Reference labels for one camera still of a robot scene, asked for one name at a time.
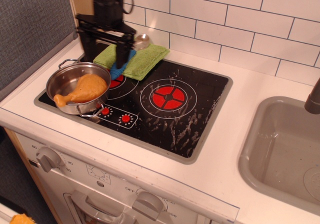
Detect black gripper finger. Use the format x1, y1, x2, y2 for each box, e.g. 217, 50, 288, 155
116, 42, 133, 69
78, 31, 98, 62

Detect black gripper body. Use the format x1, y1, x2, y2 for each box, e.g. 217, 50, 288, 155
76, 0, 136, 48

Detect blue handled metal spoon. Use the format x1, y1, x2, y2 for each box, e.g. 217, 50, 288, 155
109, 33, 150, 80

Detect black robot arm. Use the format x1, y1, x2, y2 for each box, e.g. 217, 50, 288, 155
76, 0, 136, 69

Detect orange object at corner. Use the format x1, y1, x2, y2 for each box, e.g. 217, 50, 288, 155
9, 213, 36, 224

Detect green folded cloth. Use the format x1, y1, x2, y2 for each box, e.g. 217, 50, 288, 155
93, 44, 170, 81

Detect orange toy chicken drumstick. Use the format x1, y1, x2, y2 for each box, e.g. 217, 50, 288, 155
53, 74, 108, 108

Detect silver metal pot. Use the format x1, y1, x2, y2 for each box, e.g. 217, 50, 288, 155
46, 59, 112, 118

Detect red left stove knob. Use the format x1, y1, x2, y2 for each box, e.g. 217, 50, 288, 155
101, 107, 110, 116

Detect red stove knob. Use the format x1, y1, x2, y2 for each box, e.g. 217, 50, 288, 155
121, 115, 131, 124
101, 107, 110, 116

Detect red right stove knob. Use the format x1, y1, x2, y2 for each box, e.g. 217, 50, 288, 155
121, 115, 131, 124

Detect black toy stovetop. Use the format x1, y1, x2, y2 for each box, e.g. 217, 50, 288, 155
34, 59, 233, 164

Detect grey left oven knob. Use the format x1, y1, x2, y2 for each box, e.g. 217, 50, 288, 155
36, 147, 61, 173

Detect grey oven knob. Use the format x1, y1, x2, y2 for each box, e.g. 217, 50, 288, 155
36, 147, 61, 173
132, 191, 164, 221

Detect white toy oven front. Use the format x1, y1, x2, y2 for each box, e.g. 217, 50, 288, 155
17, 134, 211, 224

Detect grey right oven knob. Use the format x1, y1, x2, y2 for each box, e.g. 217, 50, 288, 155
132, 191, 164, 221

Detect grey sink basin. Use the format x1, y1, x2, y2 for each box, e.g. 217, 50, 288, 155
238, 96, 320, 215

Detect grey faucet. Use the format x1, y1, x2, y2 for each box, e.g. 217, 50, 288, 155
304, 78, 320, 115

